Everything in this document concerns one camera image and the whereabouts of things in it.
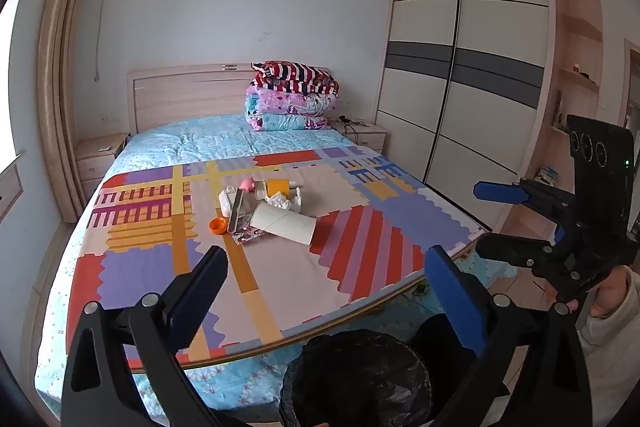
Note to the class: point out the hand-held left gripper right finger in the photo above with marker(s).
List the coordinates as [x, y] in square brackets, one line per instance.
[455, 302]

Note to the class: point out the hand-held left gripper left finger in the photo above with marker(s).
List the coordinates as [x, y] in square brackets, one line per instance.
[200, 294]

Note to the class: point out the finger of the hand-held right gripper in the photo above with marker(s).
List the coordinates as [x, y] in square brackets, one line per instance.
[497, 193]
[510, 249]

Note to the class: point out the silver red blister pack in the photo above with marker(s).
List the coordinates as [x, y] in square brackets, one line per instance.
[236, 214]

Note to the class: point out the black bag-lined trash bin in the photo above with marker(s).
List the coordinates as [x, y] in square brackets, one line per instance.
[350, 377]

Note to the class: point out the yellow plastic bottle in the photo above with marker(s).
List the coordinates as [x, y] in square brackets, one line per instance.
[277, 186]

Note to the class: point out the person's right forearm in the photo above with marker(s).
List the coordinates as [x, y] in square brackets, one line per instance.
[610, 357]

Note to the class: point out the person's right hand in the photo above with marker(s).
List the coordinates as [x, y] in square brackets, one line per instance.
[612, 294]

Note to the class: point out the green cup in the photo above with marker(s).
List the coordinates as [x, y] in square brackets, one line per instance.
[423, 290]

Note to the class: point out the blue white box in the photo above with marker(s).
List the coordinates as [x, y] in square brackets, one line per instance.
[547, 175]

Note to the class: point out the orange bottle cap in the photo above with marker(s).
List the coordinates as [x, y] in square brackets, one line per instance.
[217, 226]

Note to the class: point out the colourful patchwork mat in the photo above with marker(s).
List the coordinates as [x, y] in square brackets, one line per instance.
[280, 267]

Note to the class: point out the small white bottle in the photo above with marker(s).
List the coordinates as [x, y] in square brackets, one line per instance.
[226, 202]

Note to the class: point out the wooden door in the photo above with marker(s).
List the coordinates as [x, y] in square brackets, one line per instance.
[629, 82]

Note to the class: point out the cardboard tube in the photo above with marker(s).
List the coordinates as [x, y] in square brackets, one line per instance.
[285, 224]

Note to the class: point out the small pink toy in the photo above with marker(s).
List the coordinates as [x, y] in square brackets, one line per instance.
[247, 183]

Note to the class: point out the clear plastic cup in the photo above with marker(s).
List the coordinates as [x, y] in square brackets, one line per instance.
[261, 190]

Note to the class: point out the crumpled white tissue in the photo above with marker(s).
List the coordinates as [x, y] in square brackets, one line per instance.
[277, 201]

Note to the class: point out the wooden nightstand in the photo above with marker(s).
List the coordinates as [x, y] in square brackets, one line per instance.
[372, 139]
[97, 157]

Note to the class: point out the white sliding-door wardrobe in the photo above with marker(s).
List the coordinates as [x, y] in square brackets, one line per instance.
[490, 57]

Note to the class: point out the white plastic container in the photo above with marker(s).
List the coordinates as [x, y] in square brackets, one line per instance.
[298, 198]

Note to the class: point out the wooden shelf unit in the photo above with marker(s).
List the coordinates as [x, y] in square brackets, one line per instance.
[580, 32]

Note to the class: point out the blue floral bedsheet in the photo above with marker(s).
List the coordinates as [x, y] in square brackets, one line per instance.
[200, 137]

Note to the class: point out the blue pink folded blanket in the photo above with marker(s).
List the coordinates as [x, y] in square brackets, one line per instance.
[280, 122]

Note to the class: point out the wooden bed headboard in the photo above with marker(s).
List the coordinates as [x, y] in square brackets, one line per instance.
[185, 97]

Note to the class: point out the wooden window sill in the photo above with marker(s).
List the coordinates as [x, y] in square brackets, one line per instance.
[10, 192]

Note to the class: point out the striped folded blanket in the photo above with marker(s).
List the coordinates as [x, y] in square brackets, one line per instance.
[295, 74]

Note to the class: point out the wooden window frame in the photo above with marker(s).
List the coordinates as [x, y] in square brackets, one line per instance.
[55, 82]

